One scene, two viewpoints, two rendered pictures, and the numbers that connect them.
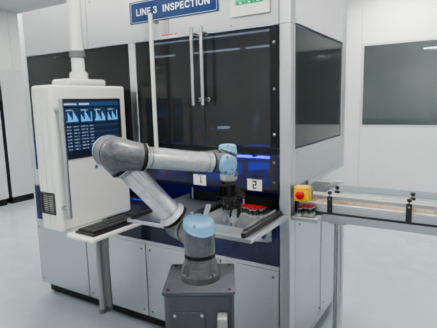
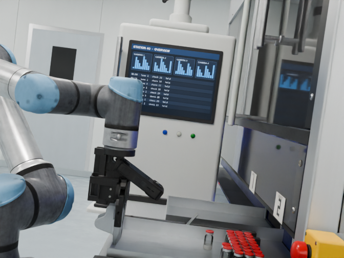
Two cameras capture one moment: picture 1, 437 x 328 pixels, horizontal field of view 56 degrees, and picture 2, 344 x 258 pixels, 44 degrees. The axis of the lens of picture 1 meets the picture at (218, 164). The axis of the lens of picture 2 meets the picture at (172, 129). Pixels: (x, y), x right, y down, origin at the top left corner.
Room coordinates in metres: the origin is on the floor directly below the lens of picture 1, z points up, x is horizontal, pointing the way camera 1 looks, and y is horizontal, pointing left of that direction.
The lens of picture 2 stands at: (1.29, -0.89, 1.22)
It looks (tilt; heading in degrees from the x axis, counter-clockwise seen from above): 3 degrees down; 58
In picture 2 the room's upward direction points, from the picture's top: 7 degrees clockwise
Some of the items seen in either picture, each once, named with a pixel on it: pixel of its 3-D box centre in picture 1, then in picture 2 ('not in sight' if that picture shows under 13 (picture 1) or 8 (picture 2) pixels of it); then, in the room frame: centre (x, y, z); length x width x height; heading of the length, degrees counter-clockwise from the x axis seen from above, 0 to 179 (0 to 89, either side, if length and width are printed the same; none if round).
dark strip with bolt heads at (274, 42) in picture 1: (274, 110); (319, 40); (2.00, -0.28, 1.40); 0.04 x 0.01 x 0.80; 58
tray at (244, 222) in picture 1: (235, 218); (186, 246); (1.87, -0.08, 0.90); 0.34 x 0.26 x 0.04; 148
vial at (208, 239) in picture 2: not in sight; (208, 240); (1.95, -0.06, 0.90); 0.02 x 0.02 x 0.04
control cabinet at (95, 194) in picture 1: (84, 151); (167, 112); (2.27, 0.75, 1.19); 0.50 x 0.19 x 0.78; 147
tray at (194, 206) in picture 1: (190, 204); (219, 216); (2.15, 0.15, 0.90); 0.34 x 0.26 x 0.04; 148
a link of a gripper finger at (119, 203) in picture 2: (235, 207); (119, 206); (1.69, -0.07, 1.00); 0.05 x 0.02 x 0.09; 58
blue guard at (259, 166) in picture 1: (132, 162); (235, 146); (2.49, 0.53, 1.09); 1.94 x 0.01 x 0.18; 58
